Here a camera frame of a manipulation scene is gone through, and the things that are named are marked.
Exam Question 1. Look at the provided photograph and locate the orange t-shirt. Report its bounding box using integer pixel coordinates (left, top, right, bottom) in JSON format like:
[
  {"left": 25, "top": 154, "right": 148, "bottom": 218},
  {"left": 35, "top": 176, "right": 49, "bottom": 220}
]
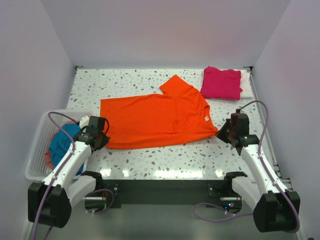
[{"left": 100, "top": 75, "right": 218, "bottom": 150}]

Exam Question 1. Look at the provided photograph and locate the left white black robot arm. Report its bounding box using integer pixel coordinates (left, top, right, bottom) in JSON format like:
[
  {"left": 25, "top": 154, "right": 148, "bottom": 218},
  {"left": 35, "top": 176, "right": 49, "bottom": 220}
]
[{"left": 27, "top": 116, "right": 110, "bottom": 228}]

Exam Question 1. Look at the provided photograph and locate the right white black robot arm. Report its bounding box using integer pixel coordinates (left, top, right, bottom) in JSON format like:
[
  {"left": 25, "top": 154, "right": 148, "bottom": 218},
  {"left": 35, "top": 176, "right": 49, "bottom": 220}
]
[{"left": 216, "top": 111, "right": 301, "bottom": 233}]

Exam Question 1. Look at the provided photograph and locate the blue t-shirt in basket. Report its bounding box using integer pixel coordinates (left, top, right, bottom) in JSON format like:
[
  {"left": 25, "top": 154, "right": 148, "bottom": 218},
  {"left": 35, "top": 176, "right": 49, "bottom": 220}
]
[{"left": 48, "top": 123, "right": 87, "bottom": 176}]

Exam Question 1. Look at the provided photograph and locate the folded white t-shirt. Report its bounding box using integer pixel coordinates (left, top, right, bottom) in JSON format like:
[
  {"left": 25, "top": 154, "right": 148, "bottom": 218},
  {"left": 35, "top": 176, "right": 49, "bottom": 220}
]
[{"left": 240, "top": 69, "right": 254, "bottom": 99}]

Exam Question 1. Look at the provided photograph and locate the folded magenta t-shirt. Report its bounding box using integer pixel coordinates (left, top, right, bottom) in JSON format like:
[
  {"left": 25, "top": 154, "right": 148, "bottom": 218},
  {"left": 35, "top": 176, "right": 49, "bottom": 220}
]
[{"left": 200, "top": 66, "right": 243, "bottom": 101}]

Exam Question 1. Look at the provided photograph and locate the pink garment in basket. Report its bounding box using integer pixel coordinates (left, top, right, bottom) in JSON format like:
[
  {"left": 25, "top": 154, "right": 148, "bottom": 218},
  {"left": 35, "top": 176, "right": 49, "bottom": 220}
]
[{"left": 44, "top": 121, "right": 80, "bottom": 170}]

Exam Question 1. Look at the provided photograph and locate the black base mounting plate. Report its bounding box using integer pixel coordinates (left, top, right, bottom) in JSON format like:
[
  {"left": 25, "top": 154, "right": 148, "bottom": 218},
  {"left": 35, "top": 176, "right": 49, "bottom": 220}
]
[{"left": 84, "top": 178, "right": 243, "bottom": 215}]

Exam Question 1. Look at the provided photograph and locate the white plastic laundry basket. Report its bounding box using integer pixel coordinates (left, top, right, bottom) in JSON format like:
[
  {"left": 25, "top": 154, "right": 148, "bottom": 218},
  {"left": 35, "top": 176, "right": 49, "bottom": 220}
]
[{"left": 25, "top": 109, "right": 94, "bottom": 182}]

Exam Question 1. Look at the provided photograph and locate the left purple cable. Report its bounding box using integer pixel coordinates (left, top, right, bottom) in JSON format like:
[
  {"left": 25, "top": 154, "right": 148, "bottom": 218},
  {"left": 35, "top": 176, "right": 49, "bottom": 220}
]
[{"left": 32, "top": 111, "right": 116, "bottom": 240}]

